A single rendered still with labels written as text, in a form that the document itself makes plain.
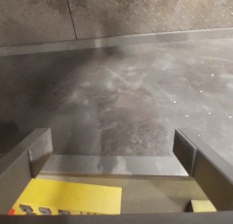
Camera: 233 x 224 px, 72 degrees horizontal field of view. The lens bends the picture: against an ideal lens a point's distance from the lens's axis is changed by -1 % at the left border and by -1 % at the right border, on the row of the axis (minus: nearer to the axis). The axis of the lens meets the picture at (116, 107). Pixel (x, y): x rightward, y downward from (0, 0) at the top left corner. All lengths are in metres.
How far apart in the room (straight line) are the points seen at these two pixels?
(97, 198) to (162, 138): 0.16
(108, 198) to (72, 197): 0.06
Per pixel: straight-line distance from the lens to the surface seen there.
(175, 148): 0.17
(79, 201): 0.32
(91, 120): 0.39
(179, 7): 0.88
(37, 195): 0.35
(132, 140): 0.33
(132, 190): 0.34
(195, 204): 0.37
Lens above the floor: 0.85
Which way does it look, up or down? 51 degrees down
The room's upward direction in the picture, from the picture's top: 171 degrees counter-clockwise
